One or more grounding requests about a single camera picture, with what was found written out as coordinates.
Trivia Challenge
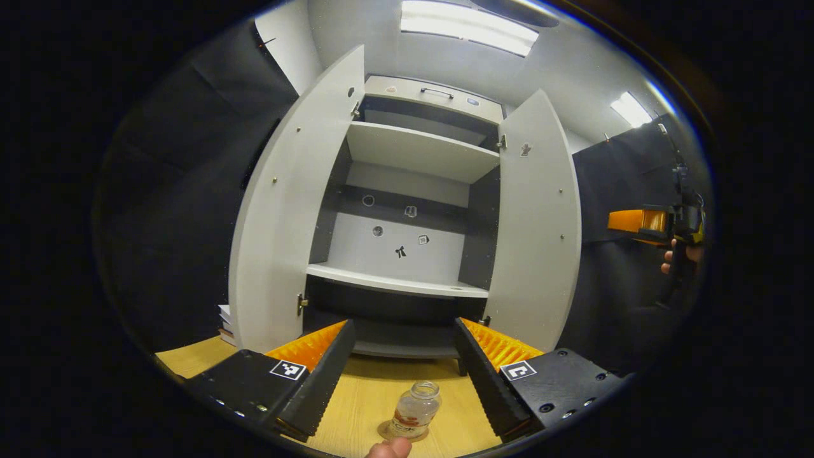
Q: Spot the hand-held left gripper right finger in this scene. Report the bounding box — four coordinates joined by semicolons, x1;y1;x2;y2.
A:
453;317;627;444

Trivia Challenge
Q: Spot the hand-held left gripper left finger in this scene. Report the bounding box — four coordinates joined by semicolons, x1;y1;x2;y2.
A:
181;319;357;444

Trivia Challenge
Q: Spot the clear plastic bottle red label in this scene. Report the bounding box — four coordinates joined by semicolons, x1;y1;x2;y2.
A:
391;380;442;440

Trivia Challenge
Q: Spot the grey cabinet door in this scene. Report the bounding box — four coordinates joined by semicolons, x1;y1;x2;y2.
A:
483;89;583;352
229;45;366;354

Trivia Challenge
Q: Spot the grey cabinet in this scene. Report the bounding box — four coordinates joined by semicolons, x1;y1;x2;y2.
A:
229;45;583;376

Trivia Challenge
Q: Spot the grey cabinet drawer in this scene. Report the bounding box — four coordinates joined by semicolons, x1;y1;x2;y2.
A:
364;75;505;125

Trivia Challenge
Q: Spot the small ceiling light panel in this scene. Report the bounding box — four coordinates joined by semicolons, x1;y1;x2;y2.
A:
610;91;654;128

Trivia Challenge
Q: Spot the stack of white books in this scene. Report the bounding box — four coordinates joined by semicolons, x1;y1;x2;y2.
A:
217;303;237;347

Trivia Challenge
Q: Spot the large ceiling light panel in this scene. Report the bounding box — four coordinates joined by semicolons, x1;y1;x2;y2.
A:
399;0;540;58

